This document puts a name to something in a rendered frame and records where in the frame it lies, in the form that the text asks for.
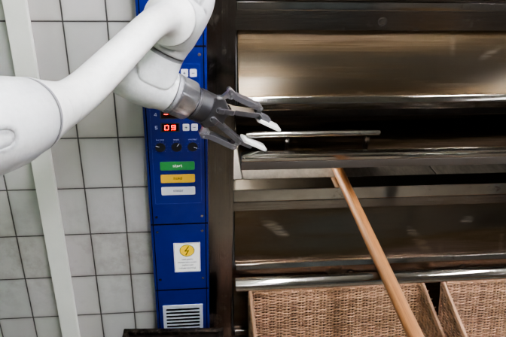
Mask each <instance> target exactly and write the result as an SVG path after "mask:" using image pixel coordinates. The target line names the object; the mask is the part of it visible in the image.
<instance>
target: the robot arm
mask: <svg viewBox="0 0 506 337"><path fill-rule="evenodd" d="M214 6H215V0H149V1H148V2H147V4H146V6H145V9H144V10H143V12H141V13H140V14H139V15H138V16H137V17H135V18H134V19H133V20H132V21H131V22H130V23H128V24H127V25H126V26H125V27H124V28H123V29H121V30H120V31H119V32H118V33H117V34H116V35H115V36H114V37H113V38H112V39H111V40H110V41H108V42H107V43H106V44H105V45H104V46H103V47H101V48H100V49H99V50H98V51H97V52H96V53H94V54H93V55H92V56H91V57H90V58H89V59H88V60H87V61H86V62H85V63H84V64H83V65H81V66H80V67H79V68H78V69H76V70H75V71H74V72H72V73H71V74H70V75H69V76H67V77H65V78H64V79H62V80H59V81H49V80H40V79H36V78H33V77H9V76H0V176H2V175H5V174H7V173H9V172H12V171H14V170H16V169H19V168H21V167H23V166H25V165H27V164H29V163H30V162H32V161H33V160H35V159H36V158H37V157H38V156H40V155H41V154H43V152H45V151H46V150H48V149H50V148H51V147H52V146H54V145H55V143H57V142H58V140H60V139H61V137H62V136H63V135H64V134H66V133H67V131H69V130H70V129H71V128H72V127H73V126H74V125H76V124H77V123H79V122H80V121H81V120H83V119H84V118H85V117H86V116H87V115H88V114H89V113H90V112H91V111H93V110H94V109H95V108H96V107H97V106H98V105H99V104H100V103H101V102H102V101H103V100H104V99H105V98H106V97H107V96H108V95H109V94H110V93H111V92H113V93H115V94H117V95H118V96H120V97H122V98H124V99H126V100H128V101H130V102H132V103H134V104H137V105H140V106H142V107H145V108H153V109H157V110H160V111H162V112H164V113H167V114H170V115H172V116H174V117H177V118H179V119H185V118H188V119H189V120H192V121H194V122H196V123H199V124H201V129H200V130H199V131H198V133H199V134H200V137H201V138H202V139H210V140H212V141H214V142H217V143H219V144H221V145H223V146H225V147H228V148H230V149H231V150H235V149H236V147H237V146H239V145H242V146H244V147H247V148H252V147H256V148H258V149H260V150H262V151H267V149H266V147H265V146H264V144H263V143H261V142H259V141H256V140H254V139H253V138H247V137H246V135H243V134H241V135H240V137H239V135H237V134H236V133H235V132H234V131H233V130H232V129H231V128H230V127H229V126H227V125H226V124H225V123H224V121H225V119H226V118H227V117H228V115H230V116H233V115H237V116H242V117H252V118H255V119H256V121H258V122H259V123H261V124H263V125H265V126H268V127H270V128H271V129H274V130H276V131H278V132H280V131H281V129H280V128H279V126H278V125H277V123H274V122H272V121H271V119H270V117H269V116H268V115H266V114H264V113H262V110H263V107H262V106H261V104H260V103H259V102H257V101H255V100H253V99H250V98H248V97H246V96H244V95H242V94H239V93H237V92H235V91H234V90H233V89H232V88H231V87H227V91H226V92H225V93H223V94H222V95H220V94H219V95H216V94H214V93H211V92H209V91H208V90H205V89H203V88H201V87H200V85H199V84H198V83H197V82H196V81H194V80H191V79H190V78H188V77H185V76H184V75H183V74H180V73H179V70H180V68H181V65H182V63H183V61H184V59H185V58H186V56H187V55H188V54H189V52H190V51H191V50H192V49H193V48H194V45H195V44H196V43H197V41H198V39H199V38H200V36H201V34H202V33H203V30H204V29H205V27H206V25H207V23H208V21H209V19H210V17H211V15H212V12H213V9H214ZM225 99H231V100H232V99H234V100H235V101H237V102H239V103H242V104H244V105H247V106H249V107H250V108H244V107H239V106H234V105H231V104H227V102H226V100H225ZM253 108H254V109H253ZM213 126H217V127H218V128H219V129H220V130H221V131H223V132H225V133H226V134H227V135H228V136H229V137H230V138H232V139H233V140H230V139H228V138H225V137H224V136H222V135H219V134H217V133H215V132H213V131H211V130H209V129H208V128H209V127H213Z"/></svg>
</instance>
